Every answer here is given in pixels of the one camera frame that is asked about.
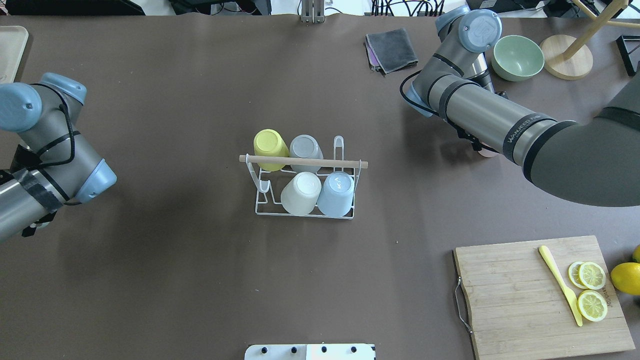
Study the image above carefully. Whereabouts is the grey cup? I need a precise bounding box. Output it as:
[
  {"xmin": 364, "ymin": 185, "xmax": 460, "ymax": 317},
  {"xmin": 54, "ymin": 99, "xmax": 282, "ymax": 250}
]
[{"xmin": 289, "ymin": 134, "xmax": 324, "ymax": 174}]

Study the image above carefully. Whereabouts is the pink cup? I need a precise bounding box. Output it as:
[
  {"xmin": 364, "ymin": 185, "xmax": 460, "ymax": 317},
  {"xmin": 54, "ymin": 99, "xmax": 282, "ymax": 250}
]
[{"xmin": 477, "ymin": 148, "xmax": 501, "ymax": 158}]

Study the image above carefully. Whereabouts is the lemon slice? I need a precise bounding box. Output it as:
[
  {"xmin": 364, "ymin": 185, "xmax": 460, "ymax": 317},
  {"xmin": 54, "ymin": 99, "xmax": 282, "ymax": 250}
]
[
  {"xmin": 577, "ymin": 261, "xmax": 607, "ymax": 290},
  {"xmin": 577, "ymin": 289, "xmax": 608, "ymax": 322},
  {"xmin": 567, "ymin": 260, "xmax": 587, "ymax": 290}
]

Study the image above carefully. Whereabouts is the light blue cup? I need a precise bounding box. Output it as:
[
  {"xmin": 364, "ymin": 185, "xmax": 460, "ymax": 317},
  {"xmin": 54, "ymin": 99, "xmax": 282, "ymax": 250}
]
[{"xmin": 317, "ymin": 171, "xmax": 355, "ymax": 218}]

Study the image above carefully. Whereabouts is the cream white cup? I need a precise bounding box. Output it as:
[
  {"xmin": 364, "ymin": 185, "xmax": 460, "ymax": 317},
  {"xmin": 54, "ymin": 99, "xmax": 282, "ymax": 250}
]
[{"xmin": 281, "ymin": 171, "xmax": 322, "ymax": 216}]

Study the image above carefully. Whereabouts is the whole yellow lemon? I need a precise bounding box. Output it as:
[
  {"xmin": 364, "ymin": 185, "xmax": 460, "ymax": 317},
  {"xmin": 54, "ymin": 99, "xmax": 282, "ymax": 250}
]
[{"xmin": 610, "ymin": 262, "xmax": 640, "ymax": 296}]

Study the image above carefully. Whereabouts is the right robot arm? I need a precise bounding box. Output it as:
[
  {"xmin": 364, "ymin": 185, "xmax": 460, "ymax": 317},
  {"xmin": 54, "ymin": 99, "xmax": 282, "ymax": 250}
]
[{"xmin": 402, "ymin": 6, "xmax": 640, "ymax": 207}]

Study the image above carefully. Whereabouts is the white wire cup holder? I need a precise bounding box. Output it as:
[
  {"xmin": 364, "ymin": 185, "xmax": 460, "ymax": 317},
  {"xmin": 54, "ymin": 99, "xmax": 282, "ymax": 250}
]
[{"xmin": 238, "ymin": 136, "xmax": 370, "ymax": 220}]

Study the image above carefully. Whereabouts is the wooden mug tree stand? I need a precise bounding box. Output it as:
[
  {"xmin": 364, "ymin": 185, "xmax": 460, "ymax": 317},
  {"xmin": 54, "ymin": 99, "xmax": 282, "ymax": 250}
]
[{"xmin": 539, "ymin": 0, "xmax": 640, "ymax": 81}]

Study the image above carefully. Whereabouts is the green bowl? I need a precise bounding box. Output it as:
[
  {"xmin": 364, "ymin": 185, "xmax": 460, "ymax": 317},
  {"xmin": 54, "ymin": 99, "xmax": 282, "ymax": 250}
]
[{"xmin": 491, "ymin": 35, "xmax": 546, "ymax": 82}]

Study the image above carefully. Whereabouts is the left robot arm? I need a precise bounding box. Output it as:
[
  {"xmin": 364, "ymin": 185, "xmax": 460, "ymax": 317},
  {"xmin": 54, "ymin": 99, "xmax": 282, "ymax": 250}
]
[{"xmin": 0, "ymin": 72, "xmax": 117, "ymax": 240}]

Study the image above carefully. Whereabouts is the lemon slice lower front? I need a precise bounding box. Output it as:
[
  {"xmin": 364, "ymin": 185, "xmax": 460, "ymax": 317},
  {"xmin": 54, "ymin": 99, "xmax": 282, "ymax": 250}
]
[{"xmin": 577, "ymin": 261, "xmax": 607, "ymax": 290}]

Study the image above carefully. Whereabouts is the lemon slice lower back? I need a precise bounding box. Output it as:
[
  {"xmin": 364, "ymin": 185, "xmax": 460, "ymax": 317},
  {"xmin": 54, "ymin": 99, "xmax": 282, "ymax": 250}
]
[{"xmin": 567, "ymin": 260, "xmax": 587, "ymax": 290}]

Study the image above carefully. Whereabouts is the lemon slice upper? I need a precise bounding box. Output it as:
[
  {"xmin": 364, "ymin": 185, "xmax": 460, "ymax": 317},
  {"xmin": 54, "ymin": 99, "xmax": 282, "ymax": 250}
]
[{"xmin": 577, "ymin": 289, "xmax": 608, "ymax": 322}]

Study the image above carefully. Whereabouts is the yellow plastic knife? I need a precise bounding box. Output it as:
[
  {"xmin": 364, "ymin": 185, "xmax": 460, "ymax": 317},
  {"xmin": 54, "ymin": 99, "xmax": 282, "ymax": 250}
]
[{"xmin": 538, "ymin": 244, "xmax": 584, "ymax": 327}]

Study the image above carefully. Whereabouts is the grey cloth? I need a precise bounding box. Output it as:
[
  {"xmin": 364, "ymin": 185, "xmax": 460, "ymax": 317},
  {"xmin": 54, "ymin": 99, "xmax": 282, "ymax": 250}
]
[{"xmin": 365, "ymin": 28, "xmax": 418, "ymax": 75}]

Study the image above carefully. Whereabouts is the beige plastic tray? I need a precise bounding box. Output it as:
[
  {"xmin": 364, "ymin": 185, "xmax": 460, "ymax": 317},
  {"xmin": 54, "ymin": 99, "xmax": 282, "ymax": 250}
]
[{"xmin": 0, "ymin": 25, "xmax": 29, "ymax": 84}]

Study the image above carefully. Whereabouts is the aluminium frame post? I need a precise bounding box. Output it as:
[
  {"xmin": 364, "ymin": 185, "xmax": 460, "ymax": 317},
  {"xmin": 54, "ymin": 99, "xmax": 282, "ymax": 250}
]
[{"xmin": 300, "ymin": 0, "xmax": 325, "ymax": 24}]

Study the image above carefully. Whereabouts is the yellow cup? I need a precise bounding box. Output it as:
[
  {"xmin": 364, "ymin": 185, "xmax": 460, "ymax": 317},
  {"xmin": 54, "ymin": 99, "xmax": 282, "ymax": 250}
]
[{"xmin": 253, "ymin": 129, "xmax": 290, "ymax": 158}]

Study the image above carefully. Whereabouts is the purple cloth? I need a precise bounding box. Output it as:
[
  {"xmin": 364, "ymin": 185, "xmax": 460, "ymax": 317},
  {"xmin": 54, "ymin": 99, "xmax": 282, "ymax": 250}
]
[{"xmin": 364, "ymin": 41, "xmax": 381, "ymax": 72}]

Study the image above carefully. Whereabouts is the bamboo cutting board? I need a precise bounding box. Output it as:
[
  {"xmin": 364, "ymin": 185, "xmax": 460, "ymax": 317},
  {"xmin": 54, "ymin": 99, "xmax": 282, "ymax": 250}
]
[{"xmin": 454, "ymin": 235, "xmax": 636, "ymax": 360}]

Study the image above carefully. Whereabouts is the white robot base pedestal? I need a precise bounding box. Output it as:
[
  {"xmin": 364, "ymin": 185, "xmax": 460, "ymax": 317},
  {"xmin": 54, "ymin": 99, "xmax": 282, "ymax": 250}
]
[{"xmin": 244, "ymin": 342, "xmax": 377, "ymax": 360}]

